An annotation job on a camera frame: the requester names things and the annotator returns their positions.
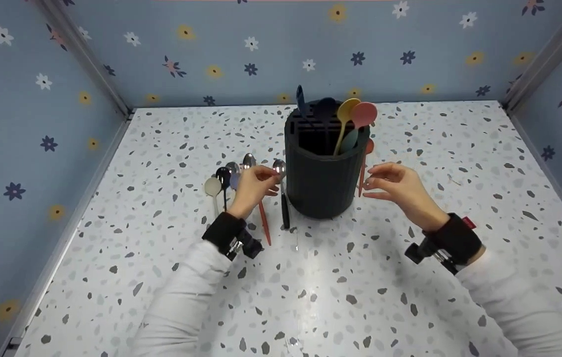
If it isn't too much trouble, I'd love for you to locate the person's right hand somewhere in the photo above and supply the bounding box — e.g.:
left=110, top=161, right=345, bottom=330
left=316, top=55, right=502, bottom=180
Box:
left=361, top=162, right=450, bottom=233

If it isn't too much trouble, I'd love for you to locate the black plastic spoon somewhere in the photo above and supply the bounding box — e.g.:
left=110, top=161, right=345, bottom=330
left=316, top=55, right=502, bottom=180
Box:
left=215, top=167, right=232, bottom=212

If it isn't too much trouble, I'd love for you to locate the cream plastic spoon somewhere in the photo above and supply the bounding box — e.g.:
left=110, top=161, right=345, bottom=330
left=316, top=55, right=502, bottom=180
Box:
left=204, top=177, right=223, bottom=217

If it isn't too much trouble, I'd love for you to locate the black cylindrical cutlery holder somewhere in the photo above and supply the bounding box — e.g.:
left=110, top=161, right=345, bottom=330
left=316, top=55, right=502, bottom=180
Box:
left=284, top=101, right=371, bottom=220

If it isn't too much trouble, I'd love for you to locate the silver spoon with red handle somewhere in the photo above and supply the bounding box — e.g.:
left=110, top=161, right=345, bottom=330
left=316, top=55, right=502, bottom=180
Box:
left=242, top=153, right=273, bottom=246

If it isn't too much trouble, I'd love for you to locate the navy plastic spoon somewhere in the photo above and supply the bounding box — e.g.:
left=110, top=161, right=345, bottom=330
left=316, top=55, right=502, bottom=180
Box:
left=313, top=97, right=339, bottom=123

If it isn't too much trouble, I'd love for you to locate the orange plastic spoon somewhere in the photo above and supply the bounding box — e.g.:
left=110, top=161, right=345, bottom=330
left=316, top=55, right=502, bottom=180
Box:
left=357, top=138, right=375, bottom=198

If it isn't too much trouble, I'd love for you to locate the yellow plastic spoon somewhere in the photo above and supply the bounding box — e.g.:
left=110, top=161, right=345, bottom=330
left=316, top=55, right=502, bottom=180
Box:
left=333, top=98, right=362, bottom=156

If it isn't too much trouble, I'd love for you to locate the teal plastic spoon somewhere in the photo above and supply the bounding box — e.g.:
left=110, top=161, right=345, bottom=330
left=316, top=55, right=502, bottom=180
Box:
left=338, top=127, right=360, bottom=155

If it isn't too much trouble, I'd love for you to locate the person's left forearm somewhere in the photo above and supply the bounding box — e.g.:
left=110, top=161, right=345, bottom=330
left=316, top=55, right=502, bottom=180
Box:
left=129, top=240, right=235, bottom=357

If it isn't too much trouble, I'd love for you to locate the person's right forearm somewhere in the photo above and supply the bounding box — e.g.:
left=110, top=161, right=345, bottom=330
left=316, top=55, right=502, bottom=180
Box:
left=453, top=246, right=562, bottom=357

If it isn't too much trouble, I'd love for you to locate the dark blue slim spoon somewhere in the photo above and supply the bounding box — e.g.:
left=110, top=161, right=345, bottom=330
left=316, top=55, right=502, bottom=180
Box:
left=296, top=85, right=312, bottom=125

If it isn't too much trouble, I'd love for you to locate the person's left hand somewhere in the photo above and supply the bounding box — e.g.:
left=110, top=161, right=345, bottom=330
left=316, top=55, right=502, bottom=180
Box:
left=226, top=165, right=282, bottom=221

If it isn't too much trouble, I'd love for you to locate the black wrist band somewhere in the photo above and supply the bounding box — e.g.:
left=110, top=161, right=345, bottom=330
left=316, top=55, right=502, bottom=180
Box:
left=404, top=213, right=484, bottom=276
left=201, top=211, right=265, bottom=261

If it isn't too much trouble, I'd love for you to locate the silver spoon with black handle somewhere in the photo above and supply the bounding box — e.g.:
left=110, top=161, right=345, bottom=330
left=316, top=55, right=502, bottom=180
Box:
left=272, top=159, right=291, bottom=230

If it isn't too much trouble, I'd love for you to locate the pink plastic spoon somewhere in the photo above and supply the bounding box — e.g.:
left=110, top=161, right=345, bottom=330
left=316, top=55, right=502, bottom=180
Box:
left=350, top=102, right=378, bottom=130

